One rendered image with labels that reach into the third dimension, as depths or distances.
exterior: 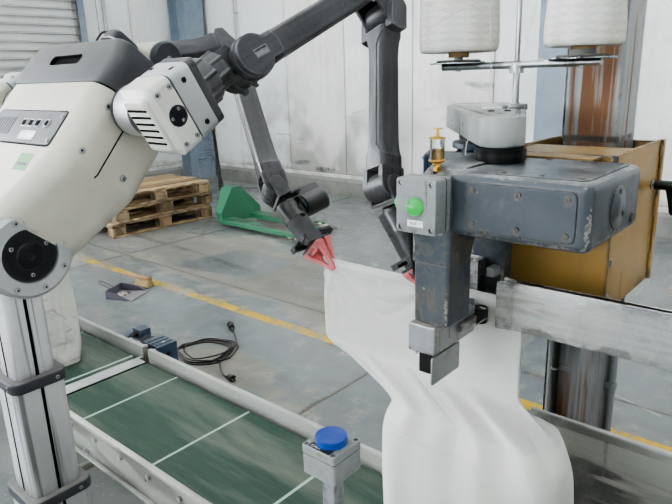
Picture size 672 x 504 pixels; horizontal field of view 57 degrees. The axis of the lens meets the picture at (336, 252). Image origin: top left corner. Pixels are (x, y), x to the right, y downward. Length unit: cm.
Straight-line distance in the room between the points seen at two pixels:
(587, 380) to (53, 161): 123
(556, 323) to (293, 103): 750
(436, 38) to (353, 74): 647
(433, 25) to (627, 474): 102
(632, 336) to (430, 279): 34
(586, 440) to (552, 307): 44
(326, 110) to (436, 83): 166
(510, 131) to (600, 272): 34
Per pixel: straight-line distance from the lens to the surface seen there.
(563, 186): 94
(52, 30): 892
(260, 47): 116
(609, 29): 123
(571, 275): 128
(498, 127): 110
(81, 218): 121
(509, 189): 97
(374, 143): 129
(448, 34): 131
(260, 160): 152
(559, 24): 123
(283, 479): 189
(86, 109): 117
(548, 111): 604
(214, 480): 193
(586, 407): 162
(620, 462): 151
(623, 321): 113
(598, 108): 143
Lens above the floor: 149
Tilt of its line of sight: 16 degrees down
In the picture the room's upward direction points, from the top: 2 degrees counter-clockwise
